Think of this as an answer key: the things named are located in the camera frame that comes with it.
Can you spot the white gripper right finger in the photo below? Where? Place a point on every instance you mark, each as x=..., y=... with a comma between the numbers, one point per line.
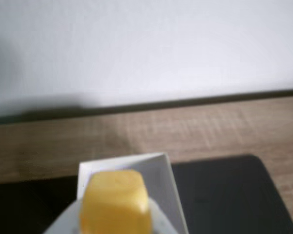
x=161, y=219

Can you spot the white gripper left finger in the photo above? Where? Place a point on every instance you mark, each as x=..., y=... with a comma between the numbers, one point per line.
x=66, y=219

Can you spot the yellow cube block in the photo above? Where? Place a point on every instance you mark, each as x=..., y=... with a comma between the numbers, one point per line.
x=114, y=204

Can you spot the white open cardboard box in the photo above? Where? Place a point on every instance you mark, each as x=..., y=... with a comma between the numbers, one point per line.
x=161, y=180

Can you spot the dark grey table mat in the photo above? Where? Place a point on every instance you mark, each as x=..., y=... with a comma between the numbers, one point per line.
x=234, y=195

